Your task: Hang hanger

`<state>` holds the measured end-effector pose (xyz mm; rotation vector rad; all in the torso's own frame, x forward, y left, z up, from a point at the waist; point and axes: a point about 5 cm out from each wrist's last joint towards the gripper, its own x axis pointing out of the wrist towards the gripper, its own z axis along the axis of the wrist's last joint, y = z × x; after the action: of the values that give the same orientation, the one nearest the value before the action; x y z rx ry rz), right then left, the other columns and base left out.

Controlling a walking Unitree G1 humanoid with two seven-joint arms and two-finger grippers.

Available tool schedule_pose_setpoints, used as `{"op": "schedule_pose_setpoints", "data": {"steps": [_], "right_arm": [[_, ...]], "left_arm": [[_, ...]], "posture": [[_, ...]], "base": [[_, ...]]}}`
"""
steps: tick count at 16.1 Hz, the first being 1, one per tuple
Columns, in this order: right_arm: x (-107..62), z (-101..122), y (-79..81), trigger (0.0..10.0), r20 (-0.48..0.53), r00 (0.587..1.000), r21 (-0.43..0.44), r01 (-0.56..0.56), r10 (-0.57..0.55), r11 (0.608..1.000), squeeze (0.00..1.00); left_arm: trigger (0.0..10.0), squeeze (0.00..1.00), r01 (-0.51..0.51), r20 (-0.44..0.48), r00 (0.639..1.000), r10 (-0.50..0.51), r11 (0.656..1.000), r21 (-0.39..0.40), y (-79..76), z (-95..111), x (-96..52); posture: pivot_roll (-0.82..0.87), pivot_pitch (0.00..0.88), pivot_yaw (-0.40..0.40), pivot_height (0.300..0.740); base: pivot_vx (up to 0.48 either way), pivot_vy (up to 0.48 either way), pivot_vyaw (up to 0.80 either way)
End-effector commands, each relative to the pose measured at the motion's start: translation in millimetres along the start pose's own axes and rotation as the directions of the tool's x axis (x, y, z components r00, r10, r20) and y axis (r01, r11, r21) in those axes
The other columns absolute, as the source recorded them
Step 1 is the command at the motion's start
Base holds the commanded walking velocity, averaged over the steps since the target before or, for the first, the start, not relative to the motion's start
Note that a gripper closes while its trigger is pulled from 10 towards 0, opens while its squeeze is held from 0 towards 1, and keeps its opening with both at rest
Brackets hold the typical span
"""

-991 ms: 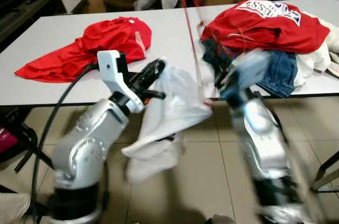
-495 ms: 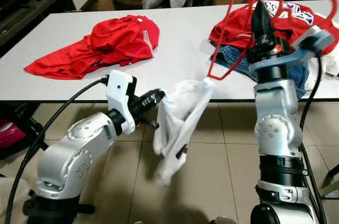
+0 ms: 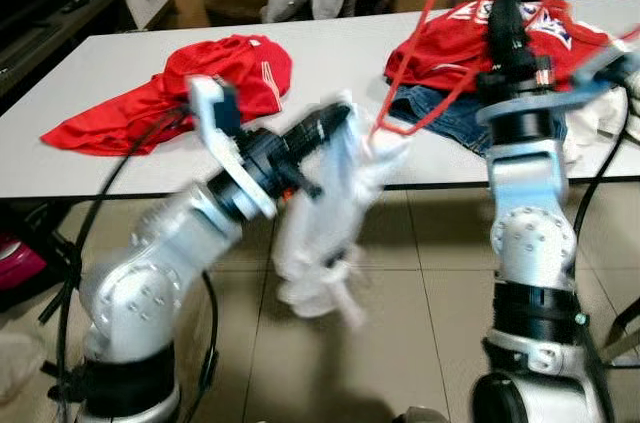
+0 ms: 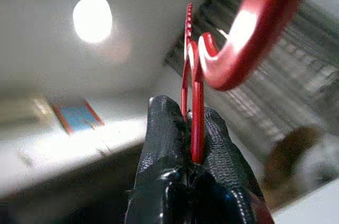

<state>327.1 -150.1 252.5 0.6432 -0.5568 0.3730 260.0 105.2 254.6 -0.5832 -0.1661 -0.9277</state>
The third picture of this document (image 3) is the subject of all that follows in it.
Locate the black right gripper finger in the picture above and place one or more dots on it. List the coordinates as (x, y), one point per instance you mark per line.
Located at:
(499, 13)
(519, 8)

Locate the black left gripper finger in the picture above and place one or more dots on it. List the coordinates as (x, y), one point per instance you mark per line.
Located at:
(322, 142)
(325, 120)

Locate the red jersey blue white print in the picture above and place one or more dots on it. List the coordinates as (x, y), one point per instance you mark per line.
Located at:
(440, 43)

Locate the white garment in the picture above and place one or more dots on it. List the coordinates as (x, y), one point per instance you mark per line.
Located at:
(320, 233)

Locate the red clothes hanger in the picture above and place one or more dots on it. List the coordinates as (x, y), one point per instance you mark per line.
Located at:
(416, 33)

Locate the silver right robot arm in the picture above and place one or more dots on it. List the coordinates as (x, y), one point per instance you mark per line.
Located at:
(530, 233)

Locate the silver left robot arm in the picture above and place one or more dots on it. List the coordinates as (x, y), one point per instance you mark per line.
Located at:
(140, 293)

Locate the blue denim jeans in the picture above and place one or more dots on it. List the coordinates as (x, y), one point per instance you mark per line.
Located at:
(450, 118)

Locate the red shirt with white stripes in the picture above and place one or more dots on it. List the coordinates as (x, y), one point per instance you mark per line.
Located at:
(230, 58)

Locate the dark TV stand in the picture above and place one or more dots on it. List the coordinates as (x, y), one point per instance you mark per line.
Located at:
(50, 33)

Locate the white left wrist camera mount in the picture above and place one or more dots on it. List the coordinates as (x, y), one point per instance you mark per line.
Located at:
(240, 178)

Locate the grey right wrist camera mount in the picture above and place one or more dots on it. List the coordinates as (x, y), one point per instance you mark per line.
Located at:
(540, 106)

